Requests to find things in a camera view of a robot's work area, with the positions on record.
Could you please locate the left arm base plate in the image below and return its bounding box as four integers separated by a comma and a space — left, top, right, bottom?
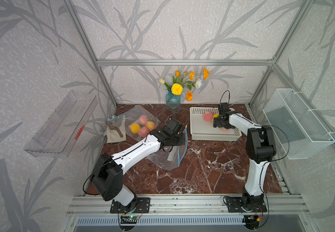
110, 197, 151, 214

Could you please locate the aluminium frame rail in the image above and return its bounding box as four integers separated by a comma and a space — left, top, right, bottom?
66, 194, 310, 217

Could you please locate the right circuit board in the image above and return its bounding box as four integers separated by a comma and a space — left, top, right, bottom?
243, 215, 260, 226

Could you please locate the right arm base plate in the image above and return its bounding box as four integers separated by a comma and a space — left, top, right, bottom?
222, 196, 268, 213

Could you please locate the circuit board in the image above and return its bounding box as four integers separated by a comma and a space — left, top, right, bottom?
243, 215, 260, 226
120, 215, 138, 224

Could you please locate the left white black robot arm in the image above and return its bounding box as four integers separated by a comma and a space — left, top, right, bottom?
87, 119, 184, 210

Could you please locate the clear zip-top bag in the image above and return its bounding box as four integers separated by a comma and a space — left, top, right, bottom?
146, 126, 188, 171
108, 105, 160, 141

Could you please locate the blue glass vase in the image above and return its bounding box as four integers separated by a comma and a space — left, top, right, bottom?
165, 91, 181, 112

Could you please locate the left circuit board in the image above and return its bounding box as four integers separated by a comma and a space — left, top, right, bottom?
120, 215, 138, 224

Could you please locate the clear plastic wall tray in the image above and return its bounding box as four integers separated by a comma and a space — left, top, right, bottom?
23, 90, 98, 158

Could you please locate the white wire mesh basket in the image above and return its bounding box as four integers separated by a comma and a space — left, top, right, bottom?
263, 89, 335, 160

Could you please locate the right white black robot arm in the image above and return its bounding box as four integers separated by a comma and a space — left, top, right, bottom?
213, 103, 277, 211

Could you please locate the pink peach top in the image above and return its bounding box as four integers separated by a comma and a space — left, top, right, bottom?
203, 111, 213, 121

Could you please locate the white perforated plastic basket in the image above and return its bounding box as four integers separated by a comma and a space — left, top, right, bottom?
190, 107, 242, 142

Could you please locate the orange yellow flower bouquet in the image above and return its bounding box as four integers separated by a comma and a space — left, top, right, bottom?
159, 68, 210, 102

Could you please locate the brown wooden brush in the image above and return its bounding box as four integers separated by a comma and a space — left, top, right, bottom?
107, 121, 124, 138

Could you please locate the yellow peach with leaf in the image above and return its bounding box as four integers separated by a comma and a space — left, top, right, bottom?
129, 123, 140, 134

